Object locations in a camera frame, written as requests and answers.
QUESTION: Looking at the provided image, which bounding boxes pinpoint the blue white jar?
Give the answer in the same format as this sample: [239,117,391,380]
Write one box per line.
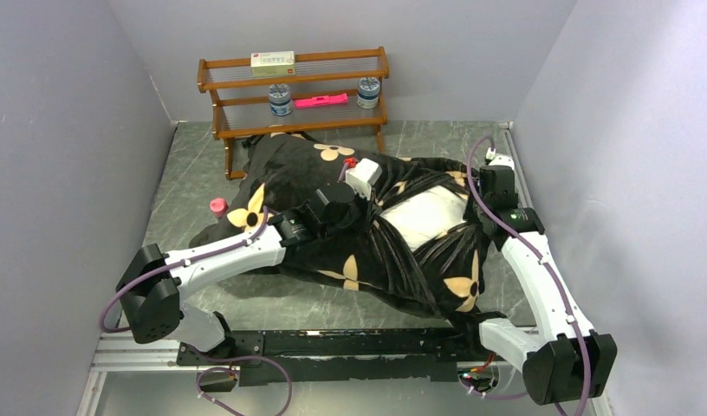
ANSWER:
[268,83,294,117]
[357,77,381,109]

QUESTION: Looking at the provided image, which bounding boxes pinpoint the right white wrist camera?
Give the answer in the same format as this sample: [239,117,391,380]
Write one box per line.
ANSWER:
[484,148,515,171]

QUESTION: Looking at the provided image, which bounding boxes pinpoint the aluminium frame rail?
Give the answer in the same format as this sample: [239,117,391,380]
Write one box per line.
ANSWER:
[76,333,211,415]

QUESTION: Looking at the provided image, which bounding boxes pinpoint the right blue white jar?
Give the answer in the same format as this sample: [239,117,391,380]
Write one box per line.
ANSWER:
[357,77,381,109]

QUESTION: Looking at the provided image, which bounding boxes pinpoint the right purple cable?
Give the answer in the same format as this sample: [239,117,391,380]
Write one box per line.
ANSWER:
[465,134,593,416]

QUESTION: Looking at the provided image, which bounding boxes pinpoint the white green box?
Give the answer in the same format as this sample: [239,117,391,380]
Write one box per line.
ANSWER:
[250,51,296,77]

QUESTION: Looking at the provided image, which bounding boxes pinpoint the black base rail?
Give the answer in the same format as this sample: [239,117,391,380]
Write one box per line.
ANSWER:
[177,328,490,387]

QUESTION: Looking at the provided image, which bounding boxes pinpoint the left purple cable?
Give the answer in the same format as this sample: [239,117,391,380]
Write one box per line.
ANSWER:
[98,206,271,335]

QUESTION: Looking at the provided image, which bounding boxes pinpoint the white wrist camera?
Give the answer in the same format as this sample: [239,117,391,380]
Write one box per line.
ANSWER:
[338,158,382,199]
[484,148,515,171]

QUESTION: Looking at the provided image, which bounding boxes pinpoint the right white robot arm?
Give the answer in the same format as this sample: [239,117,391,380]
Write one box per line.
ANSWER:
[462,157,618,405]

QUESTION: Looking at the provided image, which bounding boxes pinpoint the wooden two-tier shelf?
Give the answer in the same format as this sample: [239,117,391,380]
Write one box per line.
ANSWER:
[197,46,390,180]

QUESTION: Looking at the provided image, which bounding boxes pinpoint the white pillow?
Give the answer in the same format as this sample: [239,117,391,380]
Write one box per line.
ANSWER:
[382,185,468,251]

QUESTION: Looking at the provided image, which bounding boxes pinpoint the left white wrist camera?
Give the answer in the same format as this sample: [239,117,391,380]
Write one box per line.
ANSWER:
[338,158,382,199]

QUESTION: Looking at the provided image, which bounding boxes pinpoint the black floral pillowcase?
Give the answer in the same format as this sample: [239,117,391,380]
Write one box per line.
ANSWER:
[190,133,490,323]

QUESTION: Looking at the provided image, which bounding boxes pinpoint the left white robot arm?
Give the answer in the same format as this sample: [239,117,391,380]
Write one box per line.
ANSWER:
[115,182,374,364]

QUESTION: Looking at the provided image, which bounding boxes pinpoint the left blue white jar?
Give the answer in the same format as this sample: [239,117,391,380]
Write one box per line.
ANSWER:
[268,83,294,117]

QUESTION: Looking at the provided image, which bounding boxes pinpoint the pink small cup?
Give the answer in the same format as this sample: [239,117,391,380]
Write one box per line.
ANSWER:
[209,198,228,219]

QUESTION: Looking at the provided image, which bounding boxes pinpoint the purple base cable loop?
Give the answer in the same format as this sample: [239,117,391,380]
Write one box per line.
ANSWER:
[195,355,294,416]

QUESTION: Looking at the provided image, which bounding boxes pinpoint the pink flat tool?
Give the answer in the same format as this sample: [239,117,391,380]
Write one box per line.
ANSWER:
[295,93,348,109]

